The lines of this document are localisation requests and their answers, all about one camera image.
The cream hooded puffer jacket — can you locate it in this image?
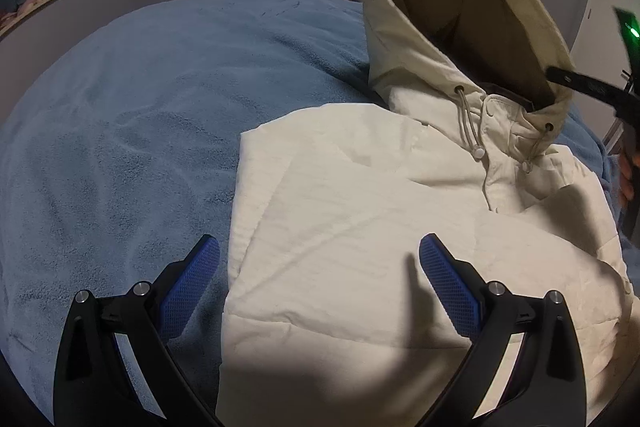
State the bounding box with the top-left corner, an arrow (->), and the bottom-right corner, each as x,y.
216,0 -> 639,426

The person right hand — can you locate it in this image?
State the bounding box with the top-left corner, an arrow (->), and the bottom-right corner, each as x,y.
618,152 -> 636,208

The white door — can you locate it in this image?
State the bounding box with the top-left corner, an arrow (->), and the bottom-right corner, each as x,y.
569,0 -> 640,143

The blue fleece blanket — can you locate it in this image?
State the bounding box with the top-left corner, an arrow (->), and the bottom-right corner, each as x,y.
0,0 -> 622,423

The wooden windowsill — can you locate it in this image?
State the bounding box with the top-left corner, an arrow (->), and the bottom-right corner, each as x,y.
0,0 -> 60,40

